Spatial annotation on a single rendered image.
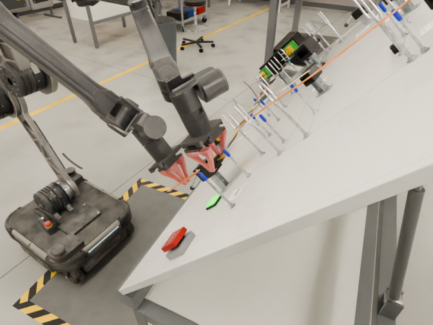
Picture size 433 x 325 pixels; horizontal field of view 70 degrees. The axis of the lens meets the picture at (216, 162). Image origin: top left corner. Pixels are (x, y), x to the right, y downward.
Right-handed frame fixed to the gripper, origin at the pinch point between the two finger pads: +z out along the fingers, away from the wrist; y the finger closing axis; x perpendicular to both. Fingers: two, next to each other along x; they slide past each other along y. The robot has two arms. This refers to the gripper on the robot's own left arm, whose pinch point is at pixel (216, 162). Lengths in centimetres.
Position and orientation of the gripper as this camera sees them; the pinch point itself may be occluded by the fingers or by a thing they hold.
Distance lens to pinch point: 76.0
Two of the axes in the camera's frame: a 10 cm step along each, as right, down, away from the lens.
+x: -7.9, 0.5, 6.1
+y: 4.7, -5.9, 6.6
